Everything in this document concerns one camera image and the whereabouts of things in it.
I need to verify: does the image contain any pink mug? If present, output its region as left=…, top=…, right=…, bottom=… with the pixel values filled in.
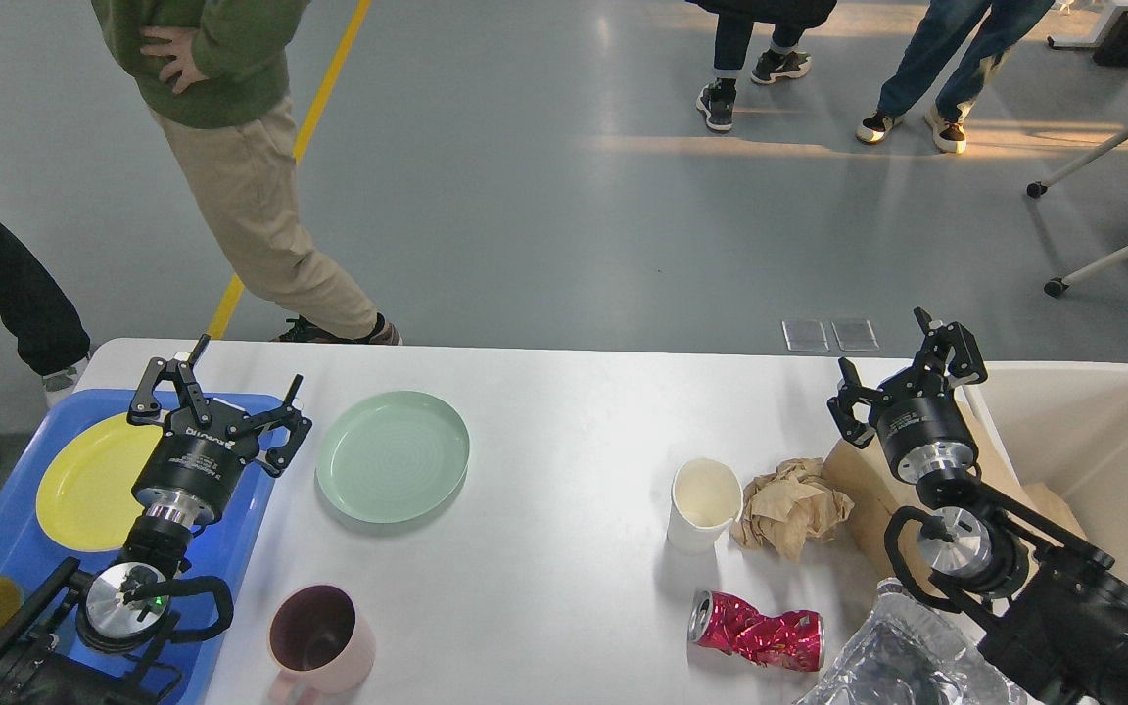
left=268, top=584, right=377, bottom=704

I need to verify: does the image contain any white paper cup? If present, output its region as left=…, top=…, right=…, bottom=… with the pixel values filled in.
left=667, top=458, right=742, bottom=552

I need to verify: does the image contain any person in green sweater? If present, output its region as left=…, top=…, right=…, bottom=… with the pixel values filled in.
left=91, top=1, right=400, bottom=347

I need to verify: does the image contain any mint green plate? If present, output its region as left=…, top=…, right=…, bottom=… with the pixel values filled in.
left=316, top=390, right=472, bottom=525

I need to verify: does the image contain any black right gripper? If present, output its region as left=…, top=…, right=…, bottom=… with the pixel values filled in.
left=827, top=307, right=988, bottom=485

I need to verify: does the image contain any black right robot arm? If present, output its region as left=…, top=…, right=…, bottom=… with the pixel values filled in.
left=827, top=307, right=1128, bottom=704

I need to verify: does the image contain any crushed red can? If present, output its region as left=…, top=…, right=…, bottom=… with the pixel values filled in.
left=686, top=590, right=823, bottom=673

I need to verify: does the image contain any blue plastic tray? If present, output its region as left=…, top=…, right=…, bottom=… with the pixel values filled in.
left=0, top=389, right=279, bottom=704

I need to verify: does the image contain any aluminium foil tray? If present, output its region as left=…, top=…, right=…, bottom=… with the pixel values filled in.
left=800, top=579, right=1028, bottom=704

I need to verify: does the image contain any brown paper bag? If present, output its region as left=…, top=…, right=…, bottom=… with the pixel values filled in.
left=823, top=393, right=1085, bottom=579

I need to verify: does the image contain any person in blue jeans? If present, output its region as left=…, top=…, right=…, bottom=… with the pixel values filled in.
left=856, top=1, right=1054, bottom=155

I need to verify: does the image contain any beige plastic bin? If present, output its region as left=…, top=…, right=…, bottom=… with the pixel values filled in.
left=963, top=362, right=1128, bottom=582

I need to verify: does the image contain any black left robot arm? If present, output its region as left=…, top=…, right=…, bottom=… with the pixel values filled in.
left=0, top=338, right=310, bottom=704

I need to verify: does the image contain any person in black sneakers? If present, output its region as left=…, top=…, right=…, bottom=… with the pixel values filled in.
left=686, top=0, right=838, bottom=133

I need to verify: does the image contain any crumpled brown paper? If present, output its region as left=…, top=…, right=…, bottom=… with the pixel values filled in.
left=730, top=458, right=855, bottom=562

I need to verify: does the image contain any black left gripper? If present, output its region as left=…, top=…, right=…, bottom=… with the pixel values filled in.
left=127, top=334, right=312, bottom=525

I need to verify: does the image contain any yellow plate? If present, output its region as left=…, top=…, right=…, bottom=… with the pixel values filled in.
left=35, top=415, right=162, bottom=553

